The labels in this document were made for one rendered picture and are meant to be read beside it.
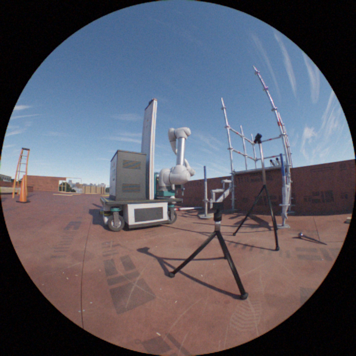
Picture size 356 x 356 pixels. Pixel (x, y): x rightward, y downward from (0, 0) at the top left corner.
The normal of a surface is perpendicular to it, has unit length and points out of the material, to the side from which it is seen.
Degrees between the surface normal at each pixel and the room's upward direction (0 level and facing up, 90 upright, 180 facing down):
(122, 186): 90
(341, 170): 90
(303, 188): 90
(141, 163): 90
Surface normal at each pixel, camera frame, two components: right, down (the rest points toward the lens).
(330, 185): -0.82, -0.04
